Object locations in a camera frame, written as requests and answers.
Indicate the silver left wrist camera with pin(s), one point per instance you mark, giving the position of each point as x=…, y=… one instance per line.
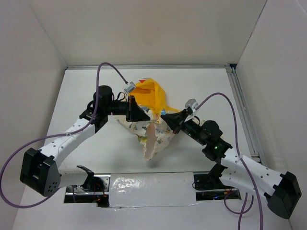
x=130, y=86

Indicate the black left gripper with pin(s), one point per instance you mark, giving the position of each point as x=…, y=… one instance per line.
x=133, y=112

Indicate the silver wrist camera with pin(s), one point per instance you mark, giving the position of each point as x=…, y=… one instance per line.
x=192, y=104
x=130, y=86

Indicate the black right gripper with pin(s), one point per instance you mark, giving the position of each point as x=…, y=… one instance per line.
x=176, y=120

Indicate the dinosaur print hooded baby jacket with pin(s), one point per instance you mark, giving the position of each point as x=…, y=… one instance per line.
x=154, y=135

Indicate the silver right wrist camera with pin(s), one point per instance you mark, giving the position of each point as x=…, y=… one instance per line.
x=192, y=104

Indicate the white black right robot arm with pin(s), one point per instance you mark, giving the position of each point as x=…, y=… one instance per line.
x=281, y=191

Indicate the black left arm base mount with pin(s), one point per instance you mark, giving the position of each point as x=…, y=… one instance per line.
x=85, y=186

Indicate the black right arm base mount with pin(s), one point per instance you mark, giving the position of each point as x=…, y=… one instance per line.
x=209, y=187

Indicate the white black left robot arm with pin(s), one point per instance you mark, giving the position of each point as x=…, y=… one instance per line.
x=40, y=167

